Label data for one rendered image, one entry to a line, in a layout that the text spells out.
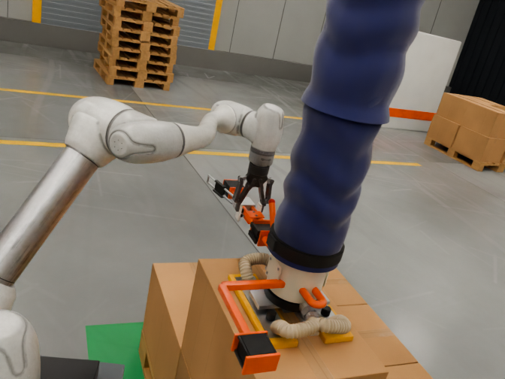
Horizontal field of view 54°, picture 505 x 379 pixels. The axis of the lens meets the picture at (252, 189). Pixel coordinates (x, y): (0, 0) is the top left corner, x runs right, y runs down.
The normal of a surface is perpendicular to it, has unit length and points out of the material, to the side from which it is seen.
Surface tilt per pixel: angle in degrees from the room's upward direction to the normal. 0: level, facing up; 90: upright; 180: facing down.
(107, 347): 0
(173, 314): 0
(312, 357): 0
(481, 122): 90
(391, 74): 92
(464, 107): 90
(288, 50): 90
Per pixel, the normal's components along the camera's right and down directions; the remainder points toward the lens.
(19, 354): 0.83, 0.02
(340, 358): 0.21, -0.90
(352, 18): -0.44, -0.07
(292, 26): 0.40, 0.43
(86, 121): -0.32, -0.30
